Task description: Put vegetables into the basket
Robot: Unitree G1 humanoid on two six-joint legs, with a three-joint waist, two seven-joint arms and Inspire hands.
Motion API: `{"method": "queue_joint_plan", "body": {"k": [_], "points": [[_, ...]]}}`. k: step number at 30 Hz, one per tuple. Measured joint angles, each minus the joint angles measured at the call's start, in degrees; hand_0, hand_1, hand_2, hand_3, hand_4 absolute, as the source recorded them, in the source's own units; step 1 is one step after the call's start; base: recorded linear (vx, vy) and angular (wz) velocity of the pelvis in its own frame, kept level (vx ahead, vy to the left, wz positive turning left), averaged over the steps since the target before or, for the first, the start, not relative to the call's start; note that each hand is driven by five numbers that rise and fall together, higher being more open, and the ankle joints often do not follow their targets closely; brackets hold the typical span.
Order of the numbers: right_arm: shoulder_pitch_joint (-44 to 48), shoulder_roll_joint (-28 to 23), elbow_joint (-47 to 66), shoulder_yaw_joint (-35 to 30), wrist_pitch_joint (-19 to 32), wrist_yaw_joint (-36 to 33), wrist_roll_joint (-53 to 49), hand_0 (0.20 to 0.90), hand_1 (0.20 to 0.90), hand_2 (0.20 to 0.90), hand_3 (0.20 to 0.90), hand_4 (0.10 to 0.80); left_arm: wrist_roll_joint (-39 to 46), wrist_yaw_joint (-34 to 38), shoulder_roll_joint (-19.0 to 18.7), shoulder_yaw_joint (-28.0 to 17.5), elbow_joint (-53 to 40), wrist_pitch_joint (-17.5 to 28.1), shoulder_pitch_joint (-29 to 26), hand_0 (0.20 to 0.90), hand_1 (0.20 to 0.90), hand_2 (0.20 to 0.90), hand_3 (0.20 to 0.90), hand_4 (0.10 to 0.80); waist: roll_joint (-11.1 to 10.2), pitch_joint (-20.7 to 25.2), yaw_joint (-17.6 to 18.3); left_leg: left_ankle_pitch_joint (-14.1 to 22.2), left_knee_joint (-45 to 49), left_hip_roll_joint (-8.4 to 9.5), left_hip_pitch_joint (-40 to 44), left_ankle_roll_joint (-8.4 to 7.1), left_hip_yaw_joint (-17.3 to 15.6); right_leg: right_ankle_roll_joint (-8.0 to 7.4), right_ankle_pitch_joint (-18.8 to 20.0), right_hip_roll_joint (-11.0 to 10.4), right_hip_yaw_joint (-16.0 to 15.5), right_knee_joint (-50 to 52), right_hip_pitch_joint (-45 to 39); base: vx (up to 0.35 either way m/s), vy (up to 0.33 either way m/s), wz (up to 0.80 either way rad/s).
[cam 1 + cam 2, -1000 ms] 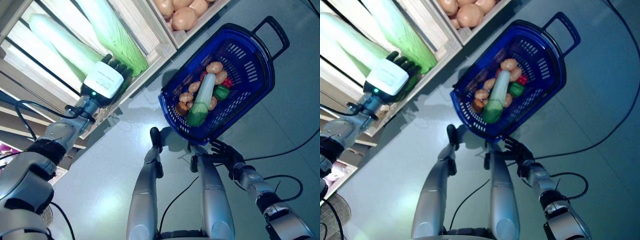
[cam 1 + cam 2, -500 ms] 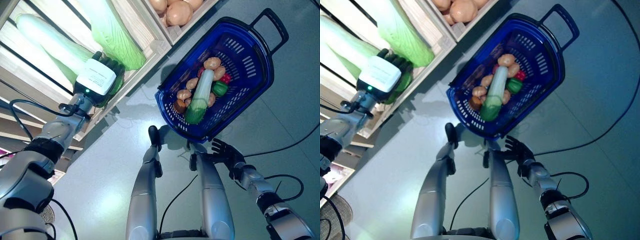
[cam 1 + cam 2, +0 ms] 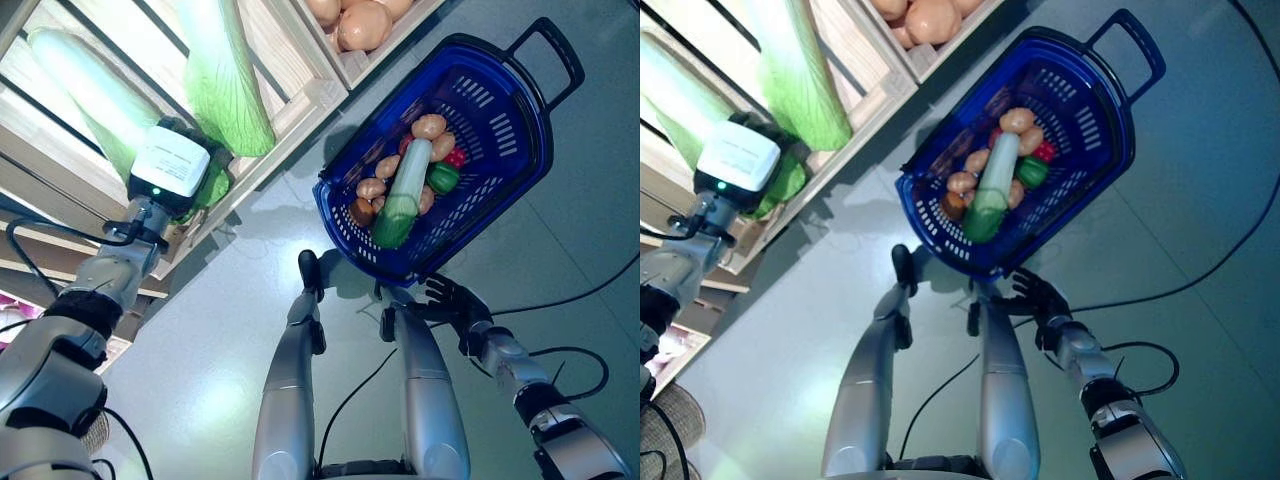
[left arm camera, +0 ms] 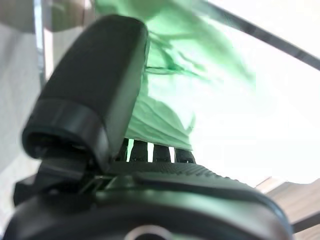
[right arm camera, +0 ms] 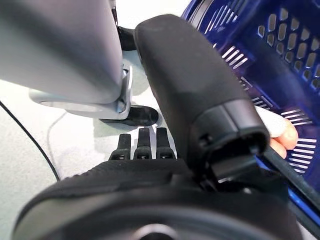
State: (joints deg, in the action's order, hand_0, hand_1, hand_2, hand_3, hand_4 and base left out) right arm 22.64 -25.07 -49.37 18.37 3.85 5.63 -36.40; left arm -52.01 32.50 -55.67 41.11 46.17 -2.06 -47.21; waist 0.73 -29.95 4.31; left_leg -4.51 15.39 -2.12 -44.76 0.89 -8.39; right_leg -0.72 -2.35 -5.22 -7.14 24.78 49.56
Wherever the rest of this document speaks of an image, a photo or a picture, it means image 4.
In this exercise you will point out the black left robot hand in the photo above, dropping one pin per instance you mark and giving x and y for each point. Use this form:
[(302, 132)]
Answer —
[(95, 87)]

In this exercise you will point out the green white napa cabbage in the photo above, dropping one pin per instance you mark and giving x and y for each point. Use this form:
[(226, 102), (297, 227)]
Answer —
[(175, 62)]

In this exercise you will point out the wood and grey display rack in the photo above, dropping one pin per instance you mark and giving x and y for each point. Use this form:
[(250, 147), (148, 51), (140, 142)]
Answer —
[(67, 15)]

